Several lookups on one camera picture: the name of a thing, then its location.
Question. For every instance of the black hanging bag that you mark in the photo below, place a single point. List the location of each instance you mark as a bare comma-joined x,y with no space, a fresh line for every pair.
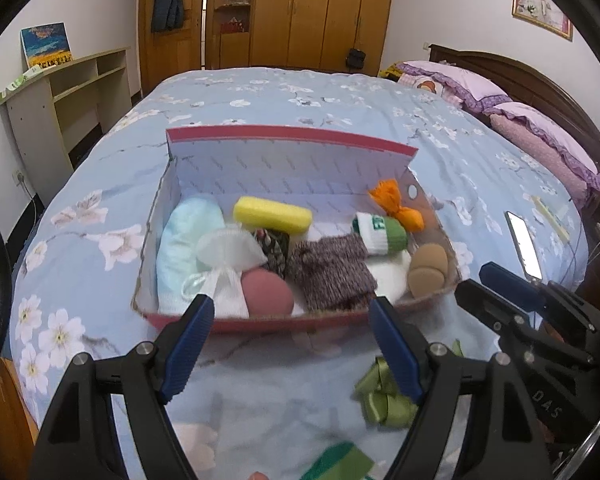
356,59

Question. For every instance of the tan makeup sponge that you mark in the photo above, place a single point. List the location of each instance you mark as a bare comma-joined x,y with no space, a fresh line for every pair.
427,270

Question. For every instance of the wall outlet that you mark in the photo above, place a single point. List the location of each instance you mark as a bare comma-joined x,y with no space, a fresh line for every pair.
18,176

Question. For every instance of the green and white packet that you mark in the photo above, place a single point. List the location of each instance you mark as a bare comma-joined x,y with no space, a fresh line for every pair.
22,80

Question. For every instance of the yellow sponge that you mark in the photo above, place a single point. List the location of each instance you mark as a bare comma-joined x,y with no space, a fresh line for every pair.
272,215

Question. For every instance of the light blue sock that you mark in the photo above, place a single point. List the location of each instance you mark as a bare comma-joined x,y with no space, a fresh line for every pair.
182,250

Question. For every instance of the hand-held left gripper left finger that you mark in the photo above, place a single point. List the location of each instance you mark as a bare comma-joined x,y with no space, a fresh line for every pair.
187,352

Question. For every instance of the cartoon print pillow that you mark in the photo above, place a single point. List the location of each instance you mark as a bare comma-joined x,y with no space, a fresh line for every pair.
422,84

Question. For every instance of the green and white sock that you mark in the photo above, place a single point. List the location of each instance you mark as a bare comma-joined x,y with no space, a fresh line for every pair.
380,232
337,462

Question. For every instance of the framed wall picture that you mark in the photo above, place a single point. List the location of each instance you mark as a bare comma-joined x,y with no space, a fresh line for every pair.
542,2

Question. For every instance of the orange ribbon bow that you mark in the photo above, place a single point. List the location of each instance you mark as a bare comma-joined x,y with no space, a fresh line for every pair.
397,205

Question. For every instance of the wooden door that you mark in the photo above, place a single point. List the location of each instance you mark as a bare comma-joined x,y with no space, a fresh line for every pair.
192,50

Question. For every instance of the blue and yellow painting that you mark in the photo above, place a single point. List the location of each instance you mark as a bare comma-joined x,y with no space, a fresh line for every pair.
46,45

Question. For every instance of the dark wooden headboard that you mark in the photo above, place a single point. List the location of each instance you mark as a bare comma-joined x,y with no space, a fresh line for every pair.
545,90

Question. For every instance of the pink makeup sponge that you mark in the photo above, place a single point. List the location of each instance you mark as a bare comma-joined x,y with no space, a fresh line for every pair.
267,292

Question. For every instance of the beige shelf desk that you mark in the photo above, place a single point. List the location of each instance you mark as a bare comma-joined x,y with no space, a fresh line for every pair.
35,115

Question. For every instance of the smartphone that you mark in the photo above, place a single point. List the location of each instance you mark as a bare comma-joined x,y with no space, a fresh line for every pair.
524,245

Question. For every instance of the green satin ribbon bow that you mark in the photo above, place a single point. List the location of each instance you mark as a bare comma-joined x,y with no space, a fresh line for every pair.
385,405

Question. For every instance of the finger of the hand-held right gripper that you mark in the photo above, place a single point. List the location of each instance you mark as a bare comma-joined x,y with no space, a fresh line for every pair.
490,310
510,280

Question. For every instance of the wooden wardrobe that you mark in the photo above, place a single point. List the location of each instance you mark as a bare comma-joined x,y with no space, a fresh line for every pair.
305,10

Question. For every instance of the dark hanging jacket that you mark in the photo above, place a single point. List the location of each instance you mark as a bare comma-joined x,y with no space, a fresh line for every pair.
167,2

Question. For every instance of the pink cardboard box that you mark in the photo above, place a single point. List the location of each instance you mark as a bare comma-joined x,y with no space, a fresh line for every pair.
290,170

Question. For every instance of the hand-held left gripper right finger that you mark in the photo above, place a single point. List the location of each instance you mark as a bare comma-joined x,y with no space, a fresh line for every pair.
397,357

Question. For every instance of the white and yellow packet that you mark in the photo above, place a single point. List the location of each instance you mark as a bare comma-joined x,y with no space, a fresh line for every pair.
551,217

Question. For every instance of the translucent white mesh bag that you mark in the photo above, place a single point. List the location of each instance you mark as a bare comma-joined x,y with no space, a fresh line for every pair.
392,277

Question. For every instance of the brown knit cloth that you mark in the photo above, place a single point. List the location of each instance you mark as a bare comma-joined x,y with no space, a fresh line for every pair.
330,272

